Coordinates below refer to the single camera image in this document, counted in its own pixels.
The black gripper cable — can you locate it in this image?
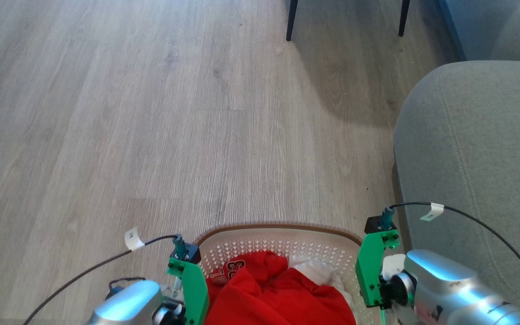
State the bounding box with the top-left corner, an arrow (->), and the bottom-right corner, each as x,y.
390,201 -> 520,292
23,227 -> 180,325

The black chair leg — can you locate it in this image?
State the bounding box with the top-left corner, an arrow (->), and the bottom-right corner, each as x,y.
285,0 -> 299,42
398,0 -> 411,37

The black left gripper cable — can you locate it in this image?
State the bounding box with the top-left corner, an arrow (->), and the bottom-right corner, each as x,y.
23,227 -> 180,325

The blue furniture panel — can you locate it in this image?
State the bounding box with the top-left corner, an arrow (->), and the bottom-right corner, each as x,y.
438,0 -> 513,62

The grey fabric sofa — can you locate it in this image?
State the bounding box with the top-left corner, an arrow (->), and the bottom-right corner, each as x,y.
392,0 -> 520,317

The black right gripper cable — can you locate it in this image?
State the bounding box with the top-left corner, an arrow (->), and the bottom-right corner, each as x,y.
390,201 -> 520,292

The white garment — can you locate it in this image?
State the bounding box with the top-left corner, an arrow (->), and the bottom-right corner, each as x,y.
288,255 -> 353,308

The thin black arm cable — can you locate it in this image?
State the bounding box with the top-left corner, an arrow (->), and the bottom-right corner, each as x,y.
108,276 -> 146,290

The red jersey garment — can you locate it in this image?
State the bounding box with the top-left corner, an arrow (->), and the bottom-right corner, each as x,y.
205,251 -> 358,325

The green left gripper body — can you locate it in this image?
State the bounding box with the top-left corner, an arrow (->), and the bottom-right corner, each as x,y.
167,257 -> 210,325

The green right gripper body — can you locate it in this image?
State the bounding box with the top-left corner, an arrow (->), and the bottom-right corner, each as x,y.
355,230 -> 401,310

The beige perforated laundry basket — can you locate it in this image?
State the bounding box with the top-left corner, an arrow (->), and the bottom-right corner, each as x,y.
194,221 -> 395,325

